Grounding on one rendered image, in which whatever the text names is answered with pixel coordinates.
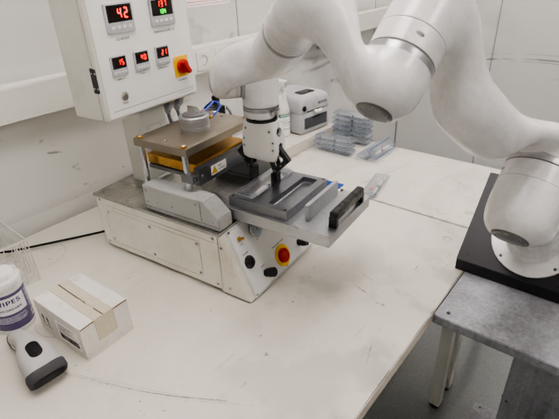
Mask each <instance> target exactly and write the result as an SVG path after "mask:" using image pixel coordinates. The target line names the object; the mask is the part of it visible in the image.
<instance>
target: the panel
mask: <svg viewBox="0 0 559 419"><path fill-rule="evenodd" d="M248 227H249V224H247V223H245V222H241V221H240V222H239V223H238V224H236V225H235V226H233V227H232V228H231V229H229V230H228V231H226V232H225V235H226V237H227V239H228V240H229V242H230V245H231V248H232V249H233V251H234V253H235V256H236V258H237V259H238V261H239V264H240V267H241V268H242V270H243V272H244V274H245V277H246V279H247V281H248V283H249V285H250V287H251V289H252V291H253V293H254V296H255V298H258V297H259V296H260V295H261V294H262V293H263V292H264V291H265V290H266V289H267V288H268V287H269V286H270V285H271V284H272V283H273V282H274V281H275V280H276V279H277V278H278V277H279V276H280V275H281V274H282V273H283V272H284V271H285V270H286V269H287V268H288V267H289V266H290V265H291V264H292V263H293V262H294V261H295V260H296V259H297V258H298V257H299V256H300V255H301V254H302V253H303V252H304V251H305V250H306V249H307V248H308V247H309V246H310V245H311V244H312V243H309V245H305V246H302V245H300V246H298V245H297V241H296V240H297V239H296V238H293V237H290V236H288V235H284V234H280V233H277V232H274V231H271V230H268V229H263V228H262V233H261V235H260V236H259V237H255V238H254V237H252V236H251V235H250V233H249V230H248ZM281 248H287V250H288V251H289V260H288V262H286V263H282V262H281V261H280V259H279V256H278V252H279V250H280V249H281ZM249 256H253V257H254V258H255V266H254V267H252V268H250V267H248V266H247V264H246V260H247V258H248V257H249ZM271 267H276V268H277V270H278V274H277V276H276V277H269V276H268V277H266V276H264V270H265V269H267V268H271Z"/></svg>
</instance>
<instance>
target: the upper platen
mask: <svg viewBox="0 0 559 419"><path fill-rule="evenodd" d="M241 143H243V139H241V138H237V137H233V136H229V137H227V138H225V139H224V140H221V141H219V142H217V143H215V144H214V145H211V146H209V147H207V148H205V149H204V150H201V151H199V152H197V153H195V154H194V155H191V156H189V157H188V158H189V164H190V172H192V173H194V168H196V167H197V166H199V165H202V164H204V163H205V162H206V161H208V160H211V159H213V158H215V157H216V156H218V155H220V154H222V153H224V152H226V151H228V150H230V149H231V148H233V147H235V146H237V145H239V144H241ZM147 154H148V159H149V162H150V167H152V168H156V169H158V170H164V171H168V172H171V173H174V174H178V175H180V174H182V173H184V171H183V165H182V159H181V156H178V155H172V154H168V153H165V152H160V151H157V150H153V151H151V152H149V153H147Z"/></svg>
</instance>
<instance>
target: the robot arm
mask: <svg viewBox="0 0 559 419"><path fill-rule="evenodd" d="M313 44H315V45H317V46H318V47H319V48H320V49H321V50H322V51H323V52H324V54H325V55H326V57H327V58H328V59H329V62H330V64H331V66H332V68H333V69H334V72H335V74H336V76H337V78H338V80H339V83H340V85H341V86H342V88H343V91H344V94H345V95H346V96H347V98H348V100H349V102H350V103H351V105H352V106H353V107H354V109H355V110H356V111H357V112H358V113H360V114H361V115H362V116H365V117H366V118H369V119H370V120H371V121H378V122H394V121H399V120H401V119H403V118H404V117H406V116H408V115H409V114H410V113H411V112H412V111H413V110H414V109H415V107H416V106H417V105H418V103H419V102H420V101H421V99H422V98H423V95H424V93H425V91H426V90H427V88H428V85H429V94H430V103H431V108H432V112H433V117H434V119H435V121H436V122H437V123H438V125H439V127H440V128H441V129H442V130H443V131H444V132H445V133H446V134H447V135H448V136H449V137H450V138H451V139H452V140H453V141H454V142H455V143H456V144H457V145H459V146H460V147H461V148H462V149H464V150H465V151H466V152H467V153H469V154H471V155H474V156H476V157H478V158H482V159H500V158H505V157H507V159H506V161H505V163H504V165H503V167H502V170H501V172H500V174H499V176H498V177H497V181H496V183H495V185H494V186H493V188H492V192H491V194H490V195H489V198H488V200H487V204H486V207H485V210H484V224H485V225H486V227H487V230H488V231H489V232H490V233H491V234H492V249H493V251H494V254H495V255H496V257H497V259H498V260H499V262H500V263H501V264H502V265H503V266H504V267H505V268H507V269H508V270H510V271H512V272H513V273H515V274H518V275H521V276H522V277H527V278H531V279H542V278H548V277H551V276H554V275H556V274H559V123H557V122H553V121H542V120H537V119H533V118H531V117H528V116H525V115H523V114H522V113H521V112H519V111H518V110H517V109H516V108H515V107H514V106H513V105H512V104H511V102H510V101H509V100H508V99H507V98H506V97H505V96H504V95H503V93H502V92H501V91H500V90H499V88H498V87H497V86H496V84H495V83H494V81H493V80H492V77H491V75H490V72H489V70H488V67H487V59H486V54H485V47H484V41H483V32H482V21H481V17H480V13H479V11H478V7H477V3H476V1H475V0H393V1H392V2H391V4H390V5H389V7H388V10H387V12H386V13H385V14H384V16H383V19H382V20H381V22H380V24H379V25H378V28H377V30H376V32H375V33H374V35H373V37H372V39H371V41H370V43H369V44H368V45H364V43H363V40H362V37H361V33H360V26H359V15H358V10H357V6H356V2H355V0H273V2H272V4H271V6H270V9H269V11H268V12H267V15H266V17H265V20H264V21H263V24H262V26H261V28H260V31H259V33H258V35H257V36H255V37H250V38H247V39H245V40H242V41H240V42H236V43H234V44H232V45H230V46H228V47H226V48H224V49H223V50H222V51H220V52H219V53H218V54H217V55H216V57H215V59H214V60H213V62H212V64H211V66H210V71H209V75H208V82H209V88H210V91H211V93H212V94H213V96H215V97H216V98H219V99H233V98H242V101H243V112H244V117H245V118H244V124H243V144H242V145H241V147H240V148H239V149H238V152H239V153H240V155H241V156H243V159H244V161H245V162H246V163H247V164H246V165H247V166H248V167H249V170H250V182H251V181H252V180H254V179H256V178H257V177H259V165H258V164H256V161H257V160H264V161H268V162H269V163H270V165H271V168H272V171H273V172H272V173H271V187H273V188H274V187H275V186H277V185H279V184H280V181H281V179H280V171H281V170H282V169H283V168H284V167H285V166H286V165H287V164H289V163H290V162H291V158H290V157H289V155H288V154H287V153H286V149H285V139H284V129H283V125H282V122H281V119H280V118H278V116H277V115H278V114H280V112H281V109H280V105H279V81H278V77H279V76H283V75H284V74H286V73H288V72H289V71H291V70H292V69H293V68H294V66H295V65H296V64H297V63H298V61H299V60H300V59H301V58H302V57H303V55H304V54H305V53H306V52H307V51H308V50H309V49H310V48H311V46H312V45H313ZM280 157H281V158H282V159H283V161H282V162H280ZM275 163H276V164H275Z"/></svg>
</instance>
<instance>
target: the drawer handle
mask: <svg viewBox="0 0 559 419"><path fill-rule="evenodd" d="M356 202H359V203H363V202H364V188H363V187H361V186H357V187H356V188H355V189H354V190H353V191H351V192H350V193H349V194H348V195H347V196H346V197H345V198H344V199H343V200H342V201H341V202H340V203H339V204H338V205H336V206H335V207H334V208H333V209H332V210H331V211H330V213H329V227H330V228H333V229H337V228H338V227H339V219H340V218H341V217H342V216H343V215H344V214H345V213H346V212H347V211H348V210H349V209H350V208H351V207H352V206H353V205H354V204H355V203H356Z"/></svg>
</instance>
